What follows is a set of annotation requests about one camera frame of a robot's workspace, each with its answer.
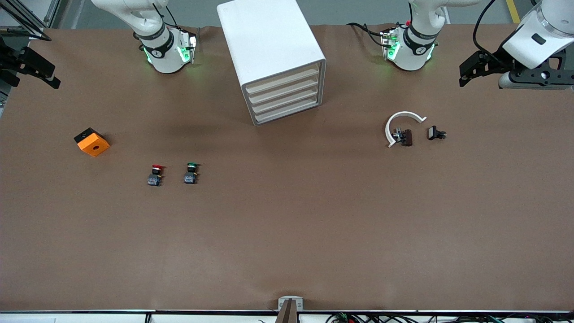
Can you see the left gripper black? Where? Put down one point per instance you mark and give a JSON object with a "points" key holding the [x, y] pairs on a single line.
{"points": [[492, 63]]}

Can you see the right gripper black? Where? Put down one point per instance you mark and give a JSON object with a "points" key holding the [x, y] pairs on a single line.
{"points": [[14, 61]]}

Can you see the red push button switch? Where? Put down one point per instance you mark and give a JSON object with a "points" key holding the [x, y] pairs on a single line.
{"points": [[154, 180]]}

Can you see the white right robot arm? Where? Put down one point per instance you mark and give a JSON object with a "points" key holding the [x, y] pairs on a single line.
{"points": [[166, 63]]}

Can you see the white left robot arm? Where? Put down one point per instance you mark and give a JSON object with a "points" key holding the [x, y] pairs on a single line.
{"points": [[412, 63]]}

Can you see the white drawer cabinet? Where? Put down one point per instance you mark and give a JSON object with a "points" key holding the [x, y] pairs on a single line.
{"points": [[269, 40]]}

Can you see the small black component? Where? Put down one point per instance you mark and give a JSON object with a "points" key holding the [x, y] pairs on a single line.
{"points": [[433, 133]]}

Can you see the white curved plastic piece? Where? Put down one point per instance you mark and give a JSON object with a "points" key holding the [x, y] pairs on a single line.
{"points": [[406, 113]]}

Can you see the dark brown small component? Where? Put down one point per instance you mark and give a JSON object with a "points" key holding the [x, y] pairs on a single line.
{"points": [[406, 137]]}

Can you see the brown table cover sheet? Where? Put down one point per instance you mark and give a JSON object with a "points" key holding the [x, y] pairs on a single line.
{"points": [[287, 233]]}

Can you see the aluminium frame post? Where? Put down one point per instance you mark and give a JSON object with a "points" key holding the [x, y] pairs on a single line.
{"points": [[51, 13], [38, 32]]}

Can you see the orange button enclosure box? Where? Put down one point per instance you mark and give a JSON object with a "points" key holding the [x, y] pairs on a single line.
{"points": [[94, 146]]}

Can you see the green push button switch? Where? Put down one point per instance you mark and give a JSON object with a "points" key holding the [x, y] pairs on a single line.
{"points": [[190, 178]]}

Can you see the metal table edge rail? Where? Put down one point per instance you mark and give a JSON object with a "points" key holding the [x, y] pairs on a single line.
{"points": [[89, 311]]}

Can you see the grey metal mount bracket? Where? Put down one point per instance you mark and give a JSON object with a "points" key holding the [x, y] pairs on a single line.
{"points": [[281, 301]]}

